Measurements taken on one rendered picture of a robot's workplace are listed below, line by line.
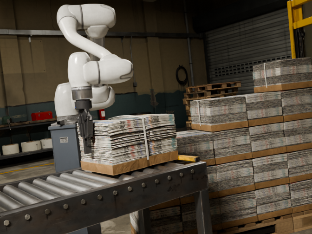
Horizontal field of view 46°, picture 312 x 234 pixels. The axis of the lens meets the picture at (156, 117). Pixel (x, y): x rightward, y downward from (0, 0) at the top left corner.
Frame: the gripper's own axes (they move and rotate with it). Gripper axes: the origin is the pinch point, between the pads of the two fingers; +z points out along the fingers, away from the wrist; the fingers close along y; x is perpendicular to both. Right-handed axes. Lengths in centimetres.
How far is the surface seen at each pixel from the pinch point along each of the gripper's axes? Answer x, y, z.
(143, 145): -20.6, -13.8, 2.3
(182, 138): -88, 39, 10
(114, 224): -86, 144, 92
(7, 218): 43, -30, 15
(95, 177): 0.0, -5.1, 13.8
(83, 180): 6.2, -5.7, 13.7
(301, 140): -176, 6, 23
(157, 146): -28.7, -13.5, 4.2
